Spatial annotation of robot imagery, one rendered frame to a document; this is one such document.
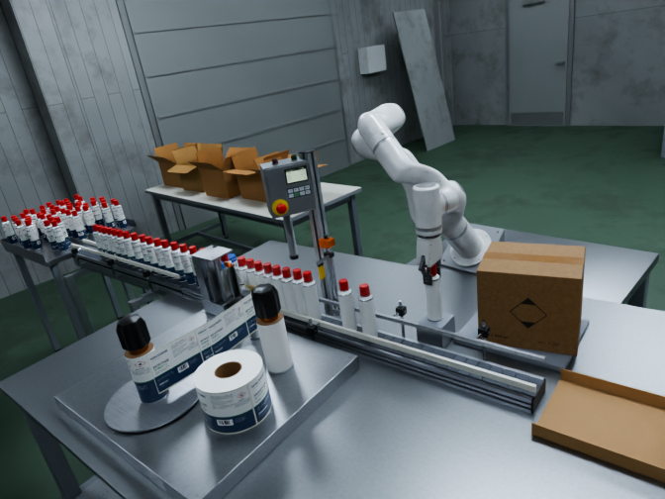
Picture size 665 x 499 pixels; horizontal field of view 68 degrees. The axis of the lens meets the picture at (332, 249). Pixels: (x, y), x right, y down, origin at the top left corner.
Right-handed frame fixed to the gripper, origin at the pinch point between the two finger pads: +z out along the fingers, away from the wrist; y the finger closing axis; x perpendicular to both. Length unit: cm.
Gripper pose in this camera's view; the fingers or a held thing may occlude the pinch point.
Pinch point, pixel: (431, 275)
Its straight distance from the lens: 167.5
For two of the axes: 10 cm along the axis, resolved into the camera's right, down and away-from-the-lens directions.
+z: 1.4, 9.1, 3.8
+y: -6.2, 3.8, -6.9
